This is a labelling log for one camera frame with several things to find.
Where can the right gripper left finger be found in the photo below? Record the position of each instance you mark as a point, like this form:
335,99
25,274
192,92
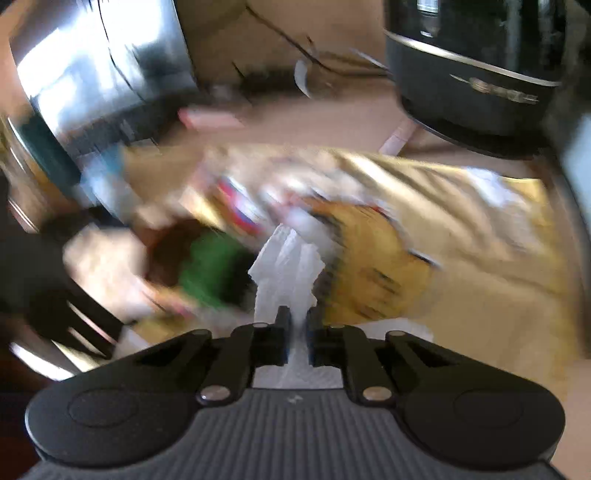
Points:
237,357

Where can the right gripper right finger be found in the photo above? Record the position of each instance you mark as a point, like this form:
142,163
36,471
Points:
348,349

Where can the yellow printed towel mat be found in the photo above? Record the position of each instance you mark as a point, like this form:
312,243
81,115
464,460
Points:
462,257

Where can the black computer monitor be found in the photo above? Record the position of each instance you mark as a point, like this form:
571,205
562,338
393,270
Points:
103,72

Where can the white PC case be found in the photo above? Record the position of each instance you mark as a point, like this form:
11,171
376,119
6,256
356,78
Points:
569,130

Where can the dark green thermos bottle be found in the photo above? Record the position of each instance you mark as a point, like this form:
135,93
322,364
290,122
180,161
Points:
53,160

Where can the blue wet wipes pack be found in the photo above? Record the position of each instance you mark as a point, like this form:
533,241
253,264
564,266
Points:
103,183

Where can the crochet doll red hat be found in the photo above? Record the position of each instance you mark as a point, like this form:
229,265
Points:
204,262

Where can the white paper towel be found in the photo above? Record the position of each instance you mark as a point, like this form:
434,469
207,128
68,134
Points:
285,272

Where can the pink cream tube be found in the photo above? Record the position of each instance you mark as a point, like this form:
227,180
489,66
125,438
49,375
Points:
203,119

